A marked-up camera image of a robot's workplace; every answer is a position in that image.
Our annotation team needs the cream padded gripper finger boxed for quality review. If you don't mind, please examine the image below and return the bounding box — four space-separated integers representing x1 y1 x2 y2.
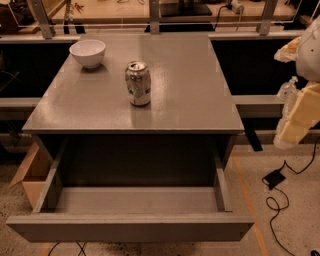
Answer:
274 36 301 63
273 82 320 149

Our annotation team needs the silver green 7up can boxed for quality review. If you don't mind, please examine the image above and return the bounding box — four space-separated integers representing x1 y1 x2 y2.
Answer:
125 61 151 106

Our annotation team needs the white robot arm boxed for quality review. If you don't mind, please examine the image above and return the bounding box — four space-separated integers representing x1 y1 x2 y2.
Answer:
273 17 320 149

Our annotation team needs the grey cabinet with top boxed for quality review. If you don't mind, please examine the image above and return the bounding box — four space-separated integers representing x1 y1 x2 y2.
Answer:
23 33 243 186

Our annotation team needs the open grey top drawer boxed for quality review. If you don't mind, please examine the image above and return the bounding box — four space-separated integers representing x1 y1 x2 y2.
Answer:
6 135 253 243

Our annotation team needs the clear sanitizer pump bottle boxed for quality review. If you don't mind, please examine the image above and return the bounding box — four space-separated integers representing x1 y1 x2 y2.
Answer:
277 76 298 101

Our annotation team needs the grey side shelf right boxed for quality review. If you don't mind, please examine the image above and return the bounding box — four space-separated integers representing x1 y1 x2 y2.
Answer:
232 95 284 118

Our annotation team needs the grey side shelf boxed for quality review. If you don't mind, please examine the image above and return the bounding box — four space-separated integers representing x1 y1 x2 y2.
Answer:
232 95 284 118
0 97 40 120

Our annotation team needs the black power adapter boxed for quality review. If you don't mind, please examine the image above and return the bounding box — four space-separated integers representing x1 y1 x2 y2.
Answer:
263 169 286 190

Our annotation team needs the white ceramic bowl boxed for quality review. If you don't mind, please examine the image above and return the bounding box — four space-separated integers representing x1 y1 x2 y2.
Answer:
69 39 106 68

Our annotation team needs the brown cardboard box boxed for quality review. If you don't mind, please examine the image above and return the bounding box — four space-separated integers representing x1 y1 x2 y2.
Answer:
9 142 51 208

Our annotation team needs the grey side shelf left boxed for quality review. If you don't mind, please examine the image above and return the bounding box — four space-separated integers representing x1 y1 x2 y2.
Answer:
0 97 40 120

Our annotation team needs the black floor cable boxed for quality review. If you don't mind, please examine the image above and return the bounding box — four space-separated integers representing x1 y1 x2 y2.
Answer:
261 136 320 256

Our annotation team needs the metal railing frame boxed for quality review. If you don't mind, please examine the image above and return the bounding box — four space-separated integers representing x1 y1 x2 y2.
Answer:
0 0 320 37

